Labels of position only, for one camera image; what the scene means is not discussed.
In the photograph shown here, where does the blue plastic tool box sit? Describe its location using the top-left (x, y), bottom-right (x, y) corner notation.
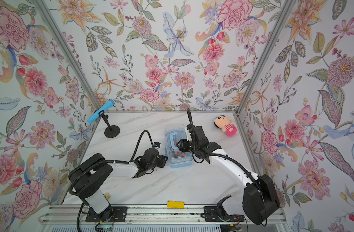
top-left (164, 127), bottom-right (194, 169)

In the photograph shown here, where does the clear tool box lid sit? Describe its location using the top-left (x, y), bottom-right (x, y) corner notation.
top-left (164, 127), bottom-right (193, 164)

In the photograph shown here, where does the orange handled screwdriver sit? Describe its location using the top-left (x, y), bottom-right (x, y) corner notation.
top-left (171, 150), bottom-right (185, 159)

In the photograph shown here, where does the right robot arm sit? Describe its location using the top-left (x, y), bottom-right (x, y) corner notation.
top-left (177, 124), bottom-right (280, 226)

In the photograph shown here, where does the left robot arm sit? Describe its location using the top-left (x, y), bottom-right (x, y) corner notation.
top-left (68, 148), bottom-right (168, 215)

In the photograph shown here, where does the pink plush doll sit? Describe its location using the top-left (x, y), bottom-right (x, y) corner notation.
top-left (214, 115), bottom-right (237, 136)

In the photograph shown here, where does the black microphone stand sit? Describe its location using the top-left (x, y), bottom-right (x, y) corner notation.
top-left (101, 113), bottom-right (120, 138)

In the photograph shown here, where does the yellow tape strip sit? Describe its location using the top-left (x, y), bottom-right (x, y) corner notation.
top-left (167, 201), bottom-right (185, 209)

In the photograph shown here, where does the blue microphone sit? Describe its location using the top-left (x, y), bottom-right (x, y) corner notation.
top-left (87, 100), bottom-right (115, 124)

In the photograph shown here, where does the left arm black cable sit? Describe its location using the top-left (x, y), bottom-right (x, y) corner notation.
top-left (129, 130), bottom-right (154, 163)

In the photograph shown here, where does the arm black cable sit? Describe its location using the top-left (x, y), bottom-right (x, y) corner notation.
top-left (129, 130), bottom-right (154, 163)
top-left (186, 108), bottom-right (195, 131)

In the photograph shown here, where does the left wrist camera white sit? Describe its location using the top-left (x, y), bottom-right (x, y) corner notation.
top-left (153, 142), bottom-right (161, 149)

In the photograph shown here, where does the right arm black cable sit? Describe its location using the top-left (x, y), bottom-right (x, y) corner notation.
top-left (186, 108), bottom-right (195, 131)

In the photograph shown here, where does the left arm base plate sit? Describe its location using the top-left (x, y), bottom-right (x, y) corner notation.
top-left (85, 206), bottom-right (128, 223)

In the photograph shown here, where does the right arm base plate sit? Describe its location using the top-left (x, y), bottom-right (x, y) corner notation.
top-left (200, 206), bottom-right (245, 222)

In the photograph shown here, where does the aluminium front rail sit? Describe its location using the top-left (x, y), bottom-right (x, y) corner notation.
top-left (37, 204), bottom-right (288, 225)

